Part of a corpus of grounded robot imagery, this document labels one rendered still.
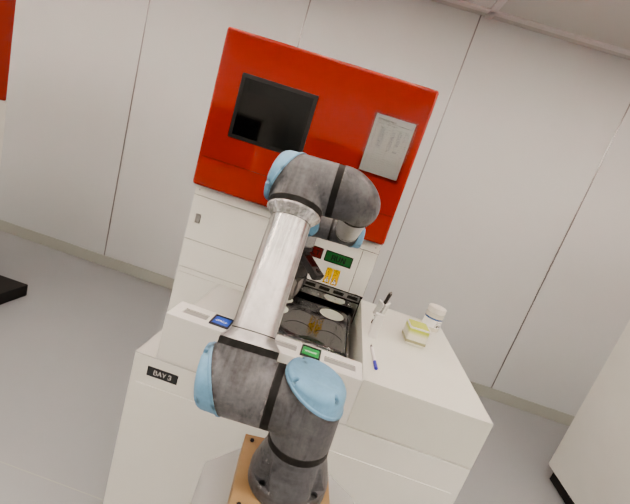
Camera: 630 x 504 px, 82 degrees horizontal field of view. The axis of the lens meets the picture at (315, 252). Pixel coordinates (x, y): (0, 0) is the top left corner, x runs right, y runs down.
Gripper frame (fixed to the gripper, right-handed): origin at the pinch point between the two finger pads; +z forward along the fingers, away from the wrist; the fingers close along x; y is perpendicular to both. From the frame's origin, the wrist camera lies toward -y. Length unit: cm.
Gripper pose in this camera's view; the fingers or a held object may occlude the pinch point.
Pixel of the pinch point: (291, 297)
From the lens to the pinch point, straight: 134.2
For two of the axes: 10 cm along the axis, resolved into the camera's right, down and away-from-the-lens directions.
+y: -7.4, -3.8, 5.6
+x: -6.1, 0.1, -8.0
